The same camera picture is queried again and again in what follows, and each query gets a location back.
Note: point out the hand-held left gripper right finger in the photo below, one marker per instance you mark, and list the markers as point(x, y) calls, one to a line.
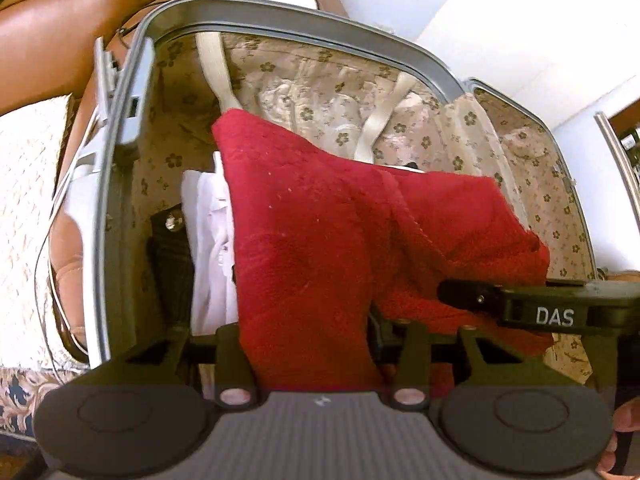
point(412, 347)

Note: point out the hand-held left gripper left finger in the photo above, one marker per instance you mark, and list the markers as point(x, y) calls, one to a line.
point(227, 347)

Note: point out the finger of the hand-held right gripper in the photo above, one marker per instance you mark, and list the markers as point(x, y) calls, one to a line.
point(470, 299)

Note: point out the red towel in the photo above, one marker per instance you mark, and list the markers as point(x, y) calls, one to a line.
point(320, 255)

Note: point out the grey suitcase with floral lining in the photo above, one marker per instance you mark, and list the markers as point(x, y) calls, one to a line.
point(320, 90)

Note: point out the person's right hand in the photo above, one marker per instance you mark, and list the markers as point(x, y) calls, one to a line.
point(627, 417)

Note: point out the black pants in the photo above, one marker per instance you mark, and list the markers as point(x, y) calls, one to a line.
point(170, 265)

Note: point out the white shirt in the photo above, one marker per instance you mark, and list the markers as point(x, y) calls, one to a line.
point(210, 240)

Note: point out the patterned carpet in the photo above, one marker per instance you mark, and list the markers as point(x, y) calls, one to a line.
point(25, 397)

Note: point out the brown leather sofa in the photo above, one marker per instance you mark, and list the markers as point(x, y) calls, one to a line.
point(55, 25)

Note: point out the grey metal frame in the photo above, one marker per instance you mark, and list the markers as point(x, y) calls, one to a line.
point(617, 152)

